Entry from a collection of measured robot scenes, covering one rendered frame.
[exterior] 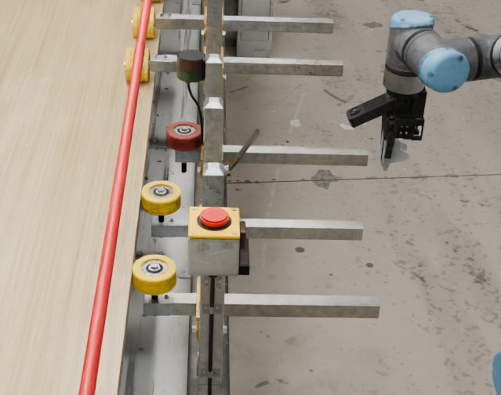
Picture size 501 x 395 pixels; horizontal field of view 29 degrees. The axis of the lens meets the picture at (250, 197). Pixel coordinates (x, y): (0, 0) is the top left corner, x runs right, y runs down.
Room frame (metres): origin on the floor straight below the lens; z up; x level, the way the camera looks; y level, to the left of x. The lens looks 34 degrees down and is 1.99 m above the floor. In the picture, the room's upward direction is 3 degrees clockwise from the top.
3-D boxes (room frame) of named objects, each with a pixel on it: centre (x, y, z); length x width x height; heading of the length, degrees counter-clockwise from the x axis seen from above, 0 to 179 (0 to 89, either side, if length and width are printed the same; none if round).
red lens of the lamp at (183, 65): (1.86, 0.14, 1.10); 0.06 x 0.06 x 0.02
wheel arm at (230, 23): (2.40, 0.06, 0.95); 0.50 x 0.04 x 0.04; 93
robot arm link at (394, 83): (1.93, -0.32, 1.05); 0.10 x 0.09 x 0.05; 3
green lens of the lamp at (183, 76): (1.86, 0.14, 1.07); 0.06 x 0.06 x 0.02
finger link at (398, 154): (1.91, -0.32, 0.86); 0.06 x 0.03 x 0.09; 93
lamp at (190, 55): (1.86, 0.14, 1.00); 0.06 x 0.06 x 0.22; 3
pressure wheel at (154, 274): (1.40, 0.17, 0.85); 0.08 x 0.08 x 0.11
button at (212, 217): (1.10, 0.05, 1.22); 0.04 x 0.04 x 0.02
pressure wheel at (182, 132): (1.90, 0.15, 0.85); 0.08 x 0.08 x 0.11
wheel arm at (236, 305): (1.41, -0.03, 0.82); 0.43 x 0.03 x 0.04; 93
